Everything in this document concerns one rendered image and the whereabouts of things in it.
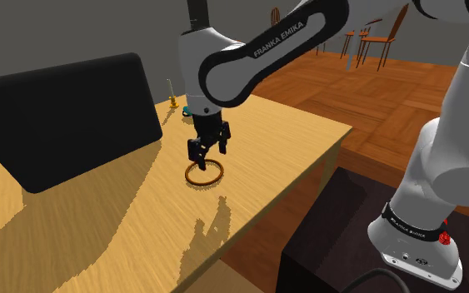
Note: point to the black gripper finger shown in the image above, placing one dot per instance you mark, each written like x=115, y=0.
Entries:
x=224, y=136
x=196, y=151

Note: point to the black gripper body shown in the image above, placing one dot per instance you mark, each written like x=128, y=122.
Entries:
x=207, y=126

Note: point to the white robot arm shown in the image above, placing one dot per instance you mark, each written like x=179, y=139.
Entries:
x=441, y=158

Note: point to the teal small object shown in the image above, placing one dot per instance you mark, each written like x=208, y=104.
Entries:
x=186, y=111

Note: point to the light wooden table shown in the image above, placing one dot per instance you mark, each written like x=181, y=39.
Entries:
x=266, y=142

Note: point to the yellow candlestick with white candle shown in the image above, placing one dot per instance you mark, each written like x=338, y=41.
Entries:
x=173, y=100

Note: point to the wooden chair with round back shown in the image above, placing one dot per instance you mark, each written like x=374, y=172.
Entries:
x=274, y=16

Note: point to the dark robot stand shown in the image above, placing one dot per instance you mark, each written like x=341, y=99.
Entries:
x=331, y=227

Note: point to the wooden chair with thin legs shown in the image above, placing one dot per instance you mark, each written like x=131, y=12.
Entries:
x=352, y=34

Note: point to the wooden chair with slanted back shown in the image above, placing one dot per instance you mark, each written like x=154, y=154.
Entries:
x=380, y=39

